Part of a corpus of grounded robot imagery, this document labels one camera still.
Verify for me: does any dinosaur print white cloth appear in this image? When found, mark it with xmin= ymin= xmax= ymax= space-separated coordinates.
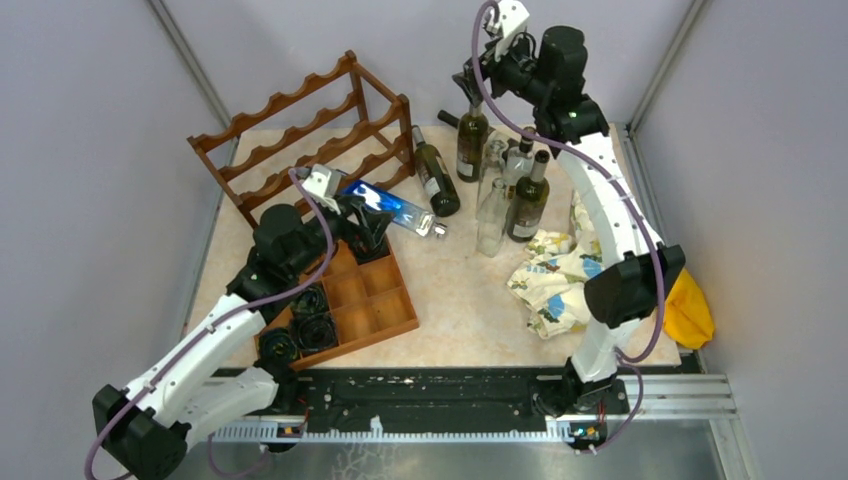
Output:
xmin=507 ymin=192 xmax=603 ymax=339

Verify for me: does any rolled dark blue tie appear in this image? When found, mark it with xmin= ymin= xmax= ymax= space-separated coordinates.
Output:
xmin=290 ymin=313 xmax=339 ymax=356

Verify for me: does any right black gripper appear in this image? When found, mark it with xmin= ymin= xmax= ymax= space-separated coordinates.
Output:
xmin=452 ymin=29 xmax=550 ymax=108

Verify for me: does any yellow cloth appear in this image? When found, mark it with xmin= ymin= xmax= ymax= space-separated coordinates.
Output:
xmin=663 ymin=268 xmax=715 ymax=350

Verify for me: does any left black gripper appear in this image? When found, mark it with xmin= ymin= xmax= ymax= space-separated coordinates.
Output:
xmin=288 ymin=192 xmax=396 ymax=277

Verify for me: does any wooden compartment tray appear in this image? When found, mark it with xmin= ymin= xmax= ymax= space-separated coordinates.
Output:
xmin=255 ymin=243 xmax=419 ymax=371

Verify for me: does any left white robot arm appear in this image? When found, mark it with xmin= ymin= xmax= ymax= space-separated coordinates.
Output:
xmin=83 ymin=195 xmax=394 ymax=479

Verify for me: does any clear glass bottle front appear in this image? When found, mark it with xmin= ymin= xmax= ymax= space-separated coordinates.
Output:
xmin=476 ymin=177 xmax=509 ymax=258

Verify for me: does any dark wine bottle beige label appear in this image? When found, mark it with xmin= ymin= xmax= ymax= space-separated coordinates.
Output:
xmin=411 ymin=125 xmax=461 ymax=218

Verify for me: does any blue square glass bottle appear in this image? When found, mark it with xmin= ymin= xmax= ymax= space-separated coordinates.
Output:
xmin=341 ymin=180 xmax=448 ymax=238

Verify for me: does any brown wooden wine rack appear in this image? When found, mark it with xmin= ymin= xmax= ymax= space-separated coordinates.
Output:
xmin=186 ymin=50 xmax=416 ymax=230

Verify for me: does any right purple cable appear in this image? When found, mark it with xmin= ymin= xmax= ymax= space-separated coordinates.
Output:
xmin=470 ymin=0 xmax=667 ymax=455

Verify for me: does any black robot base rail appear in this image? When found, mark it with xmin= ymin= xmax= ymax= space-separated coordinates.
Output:
xmin=201 ymin=367 xmax=738 ymax=455

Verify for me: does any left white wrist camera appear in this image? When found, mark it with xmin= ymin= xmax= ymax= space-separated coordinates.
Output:
xmin=295 ymin=164 xmax=343 ymax=214

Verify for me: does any lying green wine bottle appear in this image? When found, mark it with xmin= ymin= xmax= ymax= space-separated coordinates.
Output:
xmin=437 ymin=110 xmax=519 ymax=155

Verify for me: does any purple cable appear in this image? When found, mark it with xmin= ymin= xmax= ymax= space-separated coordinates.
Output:
xmin=83 ymin=168 xmax=336 ymax=480
xmin=470 ymin=0 xmax=667 ymax=455

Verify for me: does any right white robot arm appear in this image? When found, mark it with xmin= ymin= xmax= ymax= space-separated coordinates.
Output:
xmin=454 ymin=26 xmax=685 ymax=412

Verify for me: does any rolled dark green tie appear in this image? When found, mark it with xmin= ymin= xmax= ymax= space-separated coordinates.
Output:
xmin=258 ymin=328 xmax=300 ymax=364

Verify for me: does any clear glass bottle back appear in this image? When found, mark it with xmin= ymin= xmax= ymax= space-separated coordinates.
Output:
xmin=476 ymin=139 xmax=508 ymax=208

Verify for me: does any dark wine bottle grey label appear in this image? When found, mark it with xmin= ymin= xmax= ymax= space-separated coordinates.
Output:
xmin=456 ymin=104 xmax=489 ymax=183

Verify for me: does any clear glass bottle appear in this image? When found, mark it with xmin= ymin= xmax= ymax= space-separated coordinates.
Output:
xmin=476 ymin=139 xmax=508 ymax=208
xmin=476 ymin=177 xmax=509 ymax=258

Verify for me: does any dark green wine bottle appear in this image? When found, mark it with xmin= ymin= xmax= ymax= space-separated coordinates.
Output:
xmin=505 ymin=150 xmax=551 ymax=242

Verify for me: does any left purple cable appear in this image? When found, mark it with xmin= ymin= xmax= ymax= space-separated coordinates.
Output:
xmin=83 ymin=168 xmax=336 ymax=480

